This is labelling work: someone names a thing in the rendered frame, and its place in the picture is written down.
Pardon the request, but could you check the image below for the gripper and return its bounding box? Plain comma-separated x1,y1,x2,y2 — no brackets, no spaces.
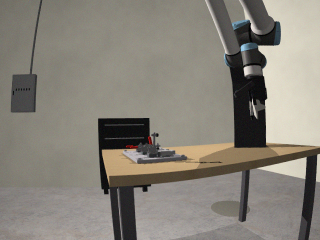
246,75,268,120

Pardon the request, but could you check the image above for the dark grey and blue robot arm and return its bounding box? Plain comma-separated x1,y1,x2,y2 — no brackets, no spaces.
205,0,281,77

